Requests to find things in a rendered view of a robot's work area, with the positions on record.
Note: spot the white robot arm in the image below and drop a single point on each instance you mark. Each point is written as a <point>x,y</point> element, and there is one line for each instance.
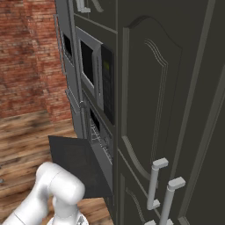
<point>63,187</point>

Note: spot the built-in grey oven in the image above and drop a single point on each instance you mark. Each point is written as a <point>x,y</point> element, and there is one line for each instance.
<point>107,137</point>

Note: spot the grey microwave oven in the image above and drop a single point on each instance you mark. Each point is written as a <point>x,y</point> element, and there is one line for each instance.
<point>107,82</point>

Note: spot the dark arched cupboard door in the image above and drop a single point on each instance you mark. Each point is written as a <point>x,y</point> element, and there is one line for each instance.
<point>146,88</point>

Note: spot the microwave door with window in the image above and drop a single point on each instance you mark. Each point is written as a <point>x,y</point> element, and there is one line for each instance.
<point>87,63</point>

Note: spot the dark glass oven door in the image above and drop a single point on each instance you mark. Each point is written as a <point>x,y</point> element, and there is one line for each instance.
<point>76,161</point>

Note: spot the dark low cupboard door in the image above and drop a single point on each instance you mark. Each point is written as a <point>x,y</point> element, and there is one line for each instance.
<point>129,199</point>

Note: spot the dark plain cupboard door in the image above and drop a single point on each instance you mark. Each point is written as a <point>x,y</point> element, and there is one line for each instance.
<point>208,146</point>

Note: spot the dark cupboard above microwave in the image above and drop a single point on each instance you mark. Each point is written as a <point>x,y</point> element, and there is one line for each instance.
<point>99,17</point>

